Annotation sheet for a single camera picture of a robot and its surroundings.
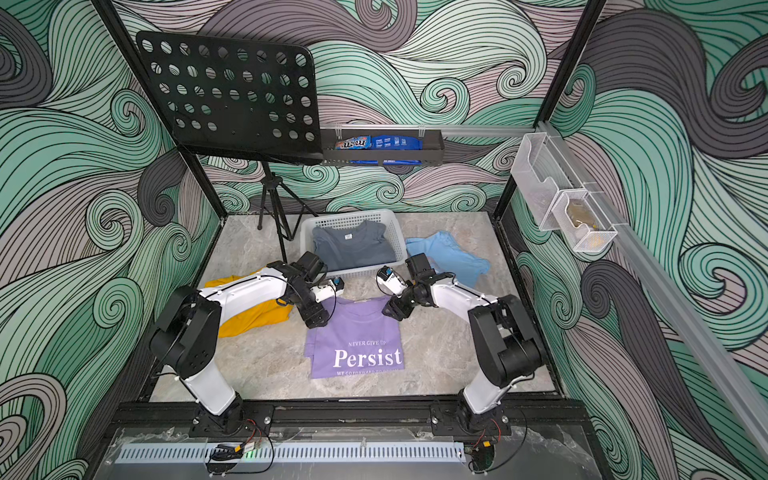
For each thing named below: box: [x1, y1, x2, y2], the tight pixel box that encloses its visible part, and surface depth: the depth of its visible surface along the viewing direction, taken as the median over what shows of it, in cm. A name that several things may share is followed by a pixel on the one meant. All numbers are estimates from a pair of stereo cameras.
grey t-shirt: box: [312, 220, 397, 271], surface depth 109 cm
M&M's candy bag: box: [335, 135, 372, 150], surface depth 94 cm
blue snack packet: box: [371, 135, 423, 150], surface depth 94 cm
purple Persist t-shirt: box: [305, 296, 405, 379], surface depth 86 cm
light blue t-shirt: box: [406, 231, 491, 287], surface depth 109 cm
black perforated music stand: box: [137, 31, 325, 263], surface depth 69 cm
